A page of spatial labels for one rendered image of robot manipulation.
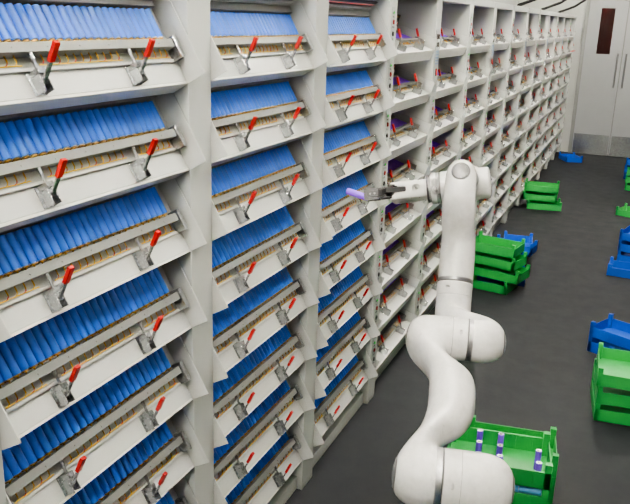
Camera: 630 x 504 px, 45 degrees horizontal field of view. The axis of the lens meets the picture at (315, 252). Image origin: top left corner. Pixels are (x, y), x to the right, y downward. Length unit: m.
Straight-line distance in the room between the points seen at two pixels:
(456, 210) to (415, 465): 0.71
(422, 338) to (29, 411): 0.84
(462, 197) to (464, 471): 0.73
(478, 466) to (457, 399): 0.17
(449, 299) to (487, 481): 0.58
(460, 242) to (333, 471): 1.24
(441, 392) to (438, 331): 0.18
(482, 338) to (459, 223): 0.33
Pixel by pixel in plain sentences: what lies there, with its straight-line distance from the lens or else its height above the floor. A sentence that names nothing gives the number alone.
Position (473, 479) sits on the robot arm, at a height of 0.78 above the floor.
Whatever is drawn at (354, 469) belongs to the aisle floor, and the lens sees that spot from 2.95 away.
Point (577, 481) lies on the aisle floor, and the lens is 3.09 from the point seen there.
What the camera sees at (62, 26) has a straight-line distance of 1.47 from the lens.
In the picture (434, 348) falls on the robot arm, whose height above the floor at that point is 0.90.
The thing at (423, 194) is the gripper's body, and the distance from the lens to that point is 2.04.
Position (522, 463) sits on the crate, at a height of 0.32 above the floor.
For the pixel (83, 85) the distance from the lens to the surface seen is 1.46.
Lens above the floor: 1.59
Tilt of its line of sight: 17 degrees down
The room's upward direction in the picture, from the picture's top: 2 degrees clockwise
